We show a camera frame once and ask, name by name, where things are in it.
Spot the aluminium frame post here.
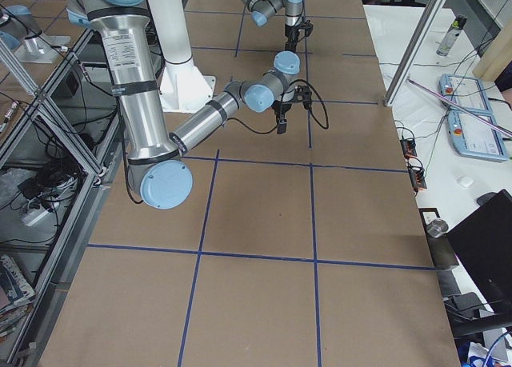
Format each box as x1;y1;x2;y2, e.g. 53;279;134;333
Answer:
383;0;446;107

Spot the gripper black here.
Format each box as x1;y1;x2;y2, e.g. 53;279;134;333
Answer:
285;22;313;52
271;87;295;134

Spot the stack of cloth books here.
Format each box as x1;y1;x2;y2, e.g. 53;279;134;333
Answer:
1;254;35;341

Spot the upper teach pendant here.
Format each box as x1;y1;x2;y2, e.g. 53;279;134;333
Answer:
439;74;492;113

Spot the clear spray bottle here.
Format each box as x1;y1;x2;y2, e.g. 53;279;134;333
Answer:
436;14;467;56

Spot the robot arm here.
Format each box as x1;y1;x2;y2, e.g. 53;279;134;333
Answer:
67;0;300;209
241;0;314;53

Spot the brown paper table cover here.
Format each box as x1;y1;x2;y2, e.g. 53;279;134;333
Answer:
39;0;458;366

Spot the white camera mast pedestal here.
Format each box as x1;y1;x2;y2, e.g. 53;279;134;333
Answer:
148;0;215;113

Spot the lower teach pendant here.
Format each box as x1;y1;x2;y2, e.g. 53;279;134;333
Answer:
448;110;509;162

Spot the metal cup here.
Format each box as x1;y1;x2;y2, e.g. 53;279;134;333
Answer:
426;218;449;238

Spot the teach pendant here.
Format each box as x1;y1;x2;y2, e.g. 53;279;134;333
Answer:
439;74;492;113
448;110;509;162

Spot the black laptop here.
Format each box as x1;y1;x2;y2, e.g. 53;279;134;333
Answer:
447;189;511;302

